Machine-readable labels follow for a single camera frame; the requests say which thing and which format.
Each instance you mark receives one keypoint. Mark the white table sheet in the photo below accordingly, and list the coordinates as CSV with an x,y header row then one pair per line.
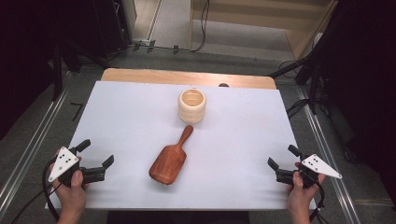
x,y
130,124

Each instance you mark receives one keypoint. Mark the dark table grommet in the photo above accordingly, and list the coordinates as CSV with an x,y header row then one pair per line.
x,y
223,84

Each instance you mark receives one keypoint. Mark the light wooden partition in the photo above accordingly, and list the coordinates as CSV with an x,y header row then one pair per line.
x,y
264,12

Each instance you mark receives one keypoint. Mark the brown wooden spatula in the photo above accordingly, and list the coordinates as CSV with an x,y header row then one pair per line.
x,y
169,161

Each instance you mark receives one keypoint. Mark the person's right hand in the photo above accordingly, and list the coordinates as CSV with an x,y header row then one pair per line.
x,y
300,199

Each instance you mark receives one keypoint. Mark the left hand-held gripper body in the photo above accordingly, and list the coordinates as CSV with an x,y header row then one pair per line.
x,y
63,161

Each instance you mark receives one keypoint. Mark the silver metal floor rail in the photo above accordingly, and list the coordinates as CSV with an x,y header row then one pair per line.
x,y
34,140
327,155

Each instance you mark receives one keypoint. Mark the person's left hand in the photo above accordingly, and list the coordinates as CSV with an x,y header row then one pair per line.
x,y
71,197

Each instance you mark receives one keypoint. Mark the light wooden table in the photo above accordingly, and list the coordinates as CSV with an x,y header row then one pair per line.
x,y
149,75

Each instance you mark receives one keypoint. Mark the pale wooden ribbed cup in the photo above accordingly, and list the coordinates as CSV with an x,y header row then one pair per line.
x,y
191,115

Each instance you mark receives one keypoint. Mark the dark cabinet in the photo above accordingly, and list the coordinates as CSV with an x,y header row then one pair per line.
x,y
112,25

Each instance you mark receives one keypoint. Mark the black metal stand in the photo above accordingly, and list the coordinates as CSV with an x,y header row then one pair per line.
x,y
57,71
313,81

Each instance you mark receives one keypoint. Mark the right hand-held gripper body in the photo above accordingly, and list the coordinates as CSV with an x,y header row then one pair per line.
x,y
317,165

